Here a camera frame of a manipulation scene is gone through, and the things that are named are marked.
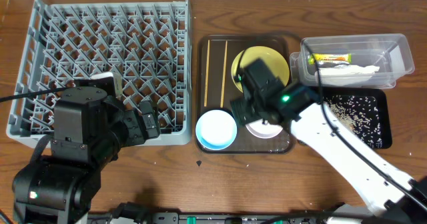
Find white napkin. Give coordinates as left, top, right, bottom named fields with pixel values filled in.
left=320, top=65, right=380, bottom=82

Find light blue bowl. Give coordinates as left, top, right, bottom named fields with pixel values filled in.
left=195, top=109, right=238, bottom=151

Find dark brown serving tray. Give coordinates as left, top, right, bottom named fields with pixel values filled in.
left=196, top=35, right=295, bottom=154

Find wooden chopstick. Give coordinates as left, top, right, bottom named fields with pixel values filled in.
left=220, top=41, right=228, bottom=108
left=203, top=39, right=210, bottom=107

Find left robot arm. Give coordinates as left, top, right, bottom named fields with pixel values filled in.
left=12, top=77, right=160, bottom=223

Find small white cup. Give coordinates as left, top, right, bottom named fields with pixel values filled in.
left=90, top=71, right=123, bottom=97

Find black waste tray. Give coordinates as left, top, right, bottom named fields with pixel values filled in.
left=323, top=87, right=392, bottom=149

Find green snack wrapper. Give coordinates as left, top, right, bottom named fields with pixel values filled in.
left=308, top=53, right=352, bottom=65

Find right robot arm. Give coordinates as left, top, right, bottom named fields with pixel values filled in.
left=231, top=59, right=426, bottom=221

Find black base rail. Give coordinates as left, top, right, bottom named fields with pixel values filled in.
left=86, top=202, right=401, bottom=224

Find grey plastic dishwasher rack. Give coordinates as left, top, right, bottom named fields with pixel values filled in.
left=6, top=0, right=191, bottom=147

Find rice and nut scraps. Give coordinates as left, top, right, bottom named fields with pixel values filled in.
left=324, top=95, right=383, bottom=149

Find clear plastic waste bin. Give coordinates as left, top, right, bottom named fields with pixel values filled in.
left=290, top=33, right=415, bottom=89

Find yellow plate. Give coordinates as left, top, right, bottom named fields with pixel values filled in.
left=231, top=46, right=290, bottom=85

